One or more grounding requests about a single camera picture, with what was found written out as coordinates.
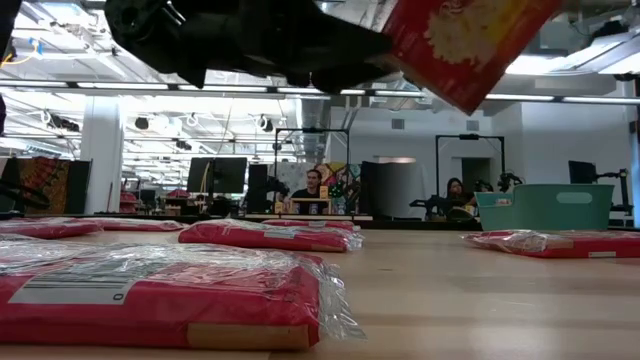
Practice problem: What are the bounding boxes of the white square pillar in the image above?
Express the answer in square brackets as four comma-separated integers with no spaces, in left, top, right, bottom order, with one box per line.
[79,95,125,215]

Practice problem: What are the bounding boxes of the colourful mural panel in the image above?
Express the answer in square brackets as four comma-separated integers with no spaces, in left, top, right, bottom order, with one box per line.
[314,161,362,215]

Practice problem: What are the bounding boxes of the person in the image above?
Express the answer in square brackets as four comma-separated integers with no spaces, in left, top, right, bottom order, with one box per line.
[444,177,479,221]
[288,168,332,216]

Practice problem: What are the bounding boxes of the red plastic-wrapped popcorn bag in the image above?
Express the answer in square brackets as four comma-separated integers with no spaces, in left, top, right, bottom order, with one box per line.
[0,242,369,351]
[260,218,362,232]
[177,218,365,253]
[462,229,640,260]
[97,218,187,233]
[382,0,564,116]
[0,217,104,240]

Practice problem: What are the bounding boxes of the teal plastic basket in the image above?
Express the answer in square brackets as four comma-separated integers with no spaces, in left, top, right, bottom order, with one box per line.
[473,183,616,232]

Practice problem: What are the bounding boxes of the black metal rig frame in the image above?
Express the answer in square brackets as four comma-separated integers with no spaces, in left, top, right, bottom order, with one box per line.
[434,133,506,194]
[273,127,351,216]

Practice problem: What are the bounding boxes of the grey partition panel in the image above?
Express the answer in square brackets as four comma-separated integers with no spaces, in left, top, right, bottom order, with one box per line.
[359,159,427,220]

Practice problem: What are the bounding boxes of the black upright panel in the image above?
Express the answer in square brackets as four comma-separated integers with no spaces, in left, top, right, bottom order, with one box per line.
[247,163,270,214]

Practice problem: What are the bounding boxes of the dark computer monitor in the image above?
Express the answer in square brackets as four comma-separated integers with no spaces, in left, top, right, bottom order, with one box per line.
[186,156,249,195]

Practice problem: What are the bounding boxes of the orange patterned display board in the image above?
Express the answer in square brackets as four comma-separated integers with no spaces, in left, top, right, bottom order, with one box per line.
[0,156,93,215]

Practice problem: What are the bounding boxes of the black aluminium table frame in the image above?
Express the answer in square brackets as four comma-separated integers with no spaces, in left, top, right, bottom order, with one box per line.
[0,212,640,232]

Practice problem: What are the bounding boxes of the silver ventilation duct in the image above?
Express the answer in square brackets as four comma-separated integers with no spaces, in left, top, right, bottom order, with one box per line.
[299,97,332,161]

